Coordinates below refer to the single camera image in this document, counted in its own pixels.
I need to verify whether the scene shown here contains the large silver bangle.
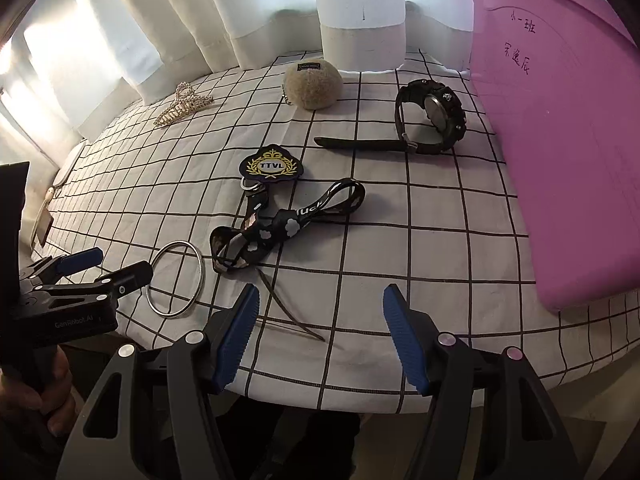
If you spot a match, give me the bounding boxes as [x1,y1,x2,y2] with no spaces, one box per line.
[142,240,205,318]

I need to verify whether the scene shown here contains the black lanyard with badge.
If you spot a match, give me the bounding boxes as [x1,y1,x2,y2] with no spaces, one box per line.
[208,143,367,276]

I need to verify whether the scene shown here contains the pearl hair claw clip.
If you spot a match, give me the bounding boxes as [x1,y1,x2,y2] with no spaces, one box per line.
[154,81,214,127]

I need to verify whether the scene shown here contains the person's left hand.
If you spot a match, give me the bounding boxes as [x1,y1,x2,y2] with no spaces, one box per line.
[1,346,77,437]

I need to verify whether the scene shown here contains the thin dark hair pin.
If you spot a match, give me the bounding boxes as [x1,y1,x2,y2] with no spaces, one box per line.
[256,268,326,342]

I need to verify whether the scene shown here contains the white grid-pattern bedsheet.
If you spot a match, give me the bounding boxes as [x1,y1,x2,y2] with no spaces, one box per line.
[35,51,639,413]

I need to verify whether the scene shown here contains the white sheer curtain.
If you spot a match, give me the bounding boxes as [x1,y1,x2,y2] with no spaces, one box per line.
[1,0,474,165]

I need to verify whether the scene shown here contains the beige fuzzy pouch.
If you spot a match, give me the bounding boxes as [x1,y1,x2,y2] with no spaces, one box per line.
[282,58,343,112]

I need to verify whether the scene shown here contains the black wristwatch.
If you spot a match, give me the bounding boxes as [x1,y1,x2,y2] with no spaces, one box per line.
[313,78,468,156]

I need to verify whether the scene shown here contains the pink plastic basin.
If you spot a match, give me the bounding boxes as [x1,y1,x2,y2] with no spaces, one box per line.
[471,0,639,311]

